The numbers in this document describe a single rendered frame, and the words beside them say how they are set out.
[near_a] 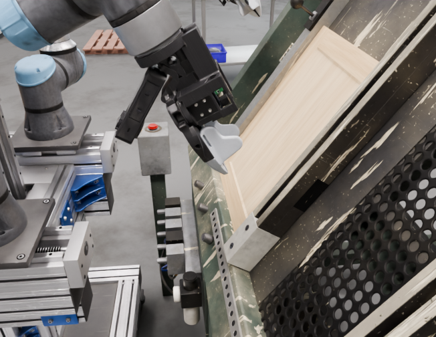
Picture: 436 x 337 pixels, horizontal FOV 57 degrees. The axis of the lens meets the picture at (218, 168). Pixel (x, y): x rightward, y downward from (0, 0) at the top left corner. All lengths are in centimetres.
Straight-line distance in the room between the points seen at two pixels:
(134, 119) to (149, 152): 104
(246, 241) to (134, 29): 61
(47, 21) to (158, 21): 13
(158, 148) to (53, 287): 74
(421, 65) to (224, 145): 46
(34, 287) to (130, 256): 138
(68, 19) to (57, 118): 87
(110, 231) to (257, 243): 169
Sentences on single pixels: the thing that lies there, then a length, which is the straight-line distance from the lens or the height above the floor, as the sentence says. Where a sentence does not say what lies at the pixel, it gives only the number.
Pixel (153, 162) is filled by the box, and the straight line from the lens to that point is 161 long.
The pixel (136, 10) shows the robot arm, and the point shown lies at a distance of 48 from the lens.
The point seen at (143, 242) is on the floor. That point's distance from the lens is 246.
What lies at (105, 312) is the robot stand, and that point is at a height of 21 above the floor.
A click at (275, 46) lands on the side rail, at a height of 123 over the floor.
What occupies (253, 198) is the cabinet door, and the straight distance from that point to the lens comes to 112.
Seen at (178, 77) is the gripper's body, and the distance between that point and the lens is 52.
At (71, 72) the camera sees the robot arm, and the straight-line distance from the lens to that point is 142.
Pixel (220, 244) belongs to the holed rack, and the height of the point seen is 89.
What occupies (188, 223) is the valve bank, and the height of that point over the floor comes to 74.
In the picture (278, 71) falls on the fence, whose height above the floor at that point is 122.
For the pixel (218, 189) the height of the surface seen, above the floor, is 90.
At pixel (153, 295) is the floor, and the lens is 217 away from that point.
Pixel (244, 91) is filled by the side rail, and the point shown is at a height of 106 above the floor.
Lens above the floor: 164
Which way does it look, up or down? 32 degrees down
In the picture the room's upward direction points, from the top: straight up
